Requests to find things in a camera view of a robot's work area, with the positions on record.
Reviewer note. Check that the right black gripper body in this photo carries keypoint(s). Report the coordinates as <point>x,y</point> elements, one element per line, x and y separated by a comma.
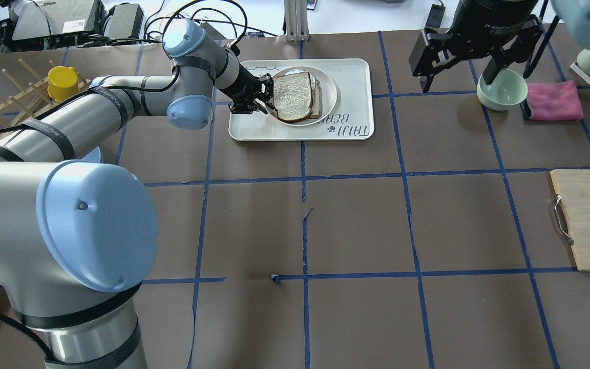
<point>484,23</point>

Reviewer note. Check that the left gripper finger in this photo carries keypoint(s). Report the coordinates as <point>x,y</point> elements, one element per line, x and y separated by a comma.
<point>262,105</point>
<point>265,86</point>

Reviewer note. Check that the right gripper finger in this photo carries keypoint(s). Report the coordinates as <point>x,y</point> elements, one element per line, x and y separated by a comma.
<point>426,82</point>
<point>495,65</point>

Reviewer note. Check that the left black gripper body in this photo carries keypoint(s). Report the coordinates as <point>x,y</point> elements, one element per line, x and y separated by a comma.
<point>244,84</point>

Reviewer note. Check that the bread slice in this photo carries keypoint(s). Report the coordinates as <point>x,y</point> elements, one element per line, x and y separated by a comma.
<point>316,107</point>
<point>293,97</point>

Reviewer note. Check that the white round plate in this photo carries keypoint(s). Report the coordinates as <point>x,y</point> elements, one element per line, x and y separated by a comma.
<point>329,93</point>

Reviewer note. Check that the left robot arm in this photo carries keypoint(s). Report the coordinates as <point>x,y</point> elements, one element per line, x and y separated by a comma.
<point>77,238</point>

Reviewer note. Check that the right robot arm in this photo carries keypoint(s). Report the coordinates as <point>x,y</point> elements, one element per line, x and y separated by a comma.
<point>576,16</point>

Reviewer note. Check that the bread slice on plate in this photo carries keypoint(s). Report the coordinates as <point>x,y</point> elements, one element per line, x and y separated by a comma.
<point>316,107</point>

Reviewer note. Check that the green bowl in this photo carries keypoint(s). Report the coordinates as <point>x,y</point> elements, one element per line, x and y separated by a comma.
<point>507,91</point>

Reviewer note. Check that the black power adapter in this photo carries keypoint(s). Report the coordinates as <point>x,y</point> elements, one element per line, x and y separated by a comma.
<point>435,17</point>

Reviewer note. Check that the pink cloth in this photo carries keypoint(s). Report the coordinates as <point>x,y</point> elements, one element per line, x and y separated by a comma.
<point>552,102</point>

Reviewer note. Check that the white bear tray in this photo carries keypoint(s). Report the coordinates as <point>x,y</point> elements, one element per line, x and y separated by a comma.
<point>351,119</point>

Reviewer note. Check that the blue bowl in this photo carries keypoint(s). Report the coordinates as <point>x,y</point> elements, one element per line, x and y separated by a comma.
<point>95,156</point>

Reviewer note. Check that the yellow cup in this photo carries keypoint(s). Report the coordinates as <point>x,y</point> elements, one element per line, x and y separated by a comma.
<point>63,83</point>

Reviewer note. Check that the aluminium frame post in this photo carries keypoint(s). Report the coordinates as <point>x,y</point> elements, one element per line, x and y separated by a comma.
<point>296,21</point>

